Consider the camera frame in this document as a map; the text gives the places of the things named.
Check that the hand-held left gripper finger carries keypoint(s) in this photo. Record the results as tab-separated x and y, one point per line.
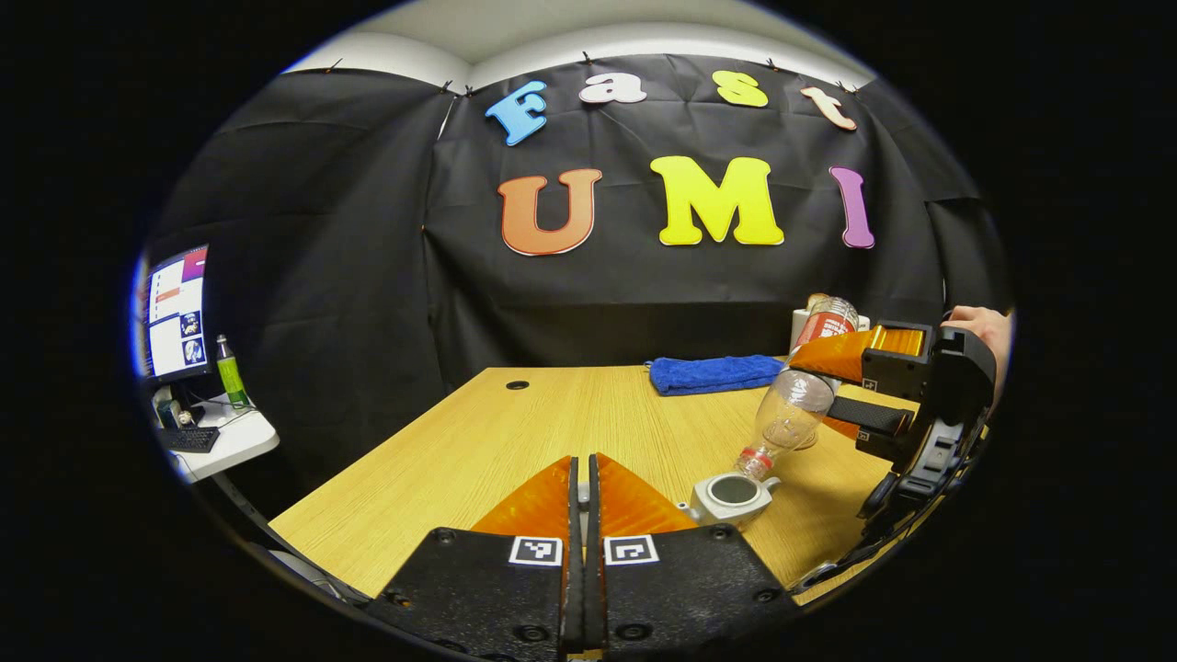
594	570
574	570

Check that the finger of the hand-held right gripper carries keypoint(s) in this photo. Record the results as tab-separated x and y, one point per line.
883	418
897	363

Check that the clear plastic water bottle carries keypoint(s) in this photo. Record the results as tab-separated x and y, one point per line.
791	414

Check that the white ceramic teacup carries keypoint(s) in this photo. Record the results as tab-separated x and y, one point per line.
726	506

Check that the green drink bottle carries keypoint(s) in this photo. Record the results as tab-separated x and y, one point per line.
232	377

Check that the white toaster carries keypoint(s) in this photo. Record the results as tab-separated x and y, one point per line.
798	329

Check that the blue folded towel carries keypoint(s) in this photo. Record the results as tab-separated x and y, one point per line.
713	373

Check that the white side table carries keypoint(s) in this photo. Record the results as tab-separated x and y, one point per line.
239	441

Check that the black keyboard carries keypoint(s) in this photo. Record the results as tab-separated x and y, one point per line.
188	439

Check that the computer monitor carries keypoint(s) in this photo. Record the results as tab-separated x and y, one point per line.
177	313

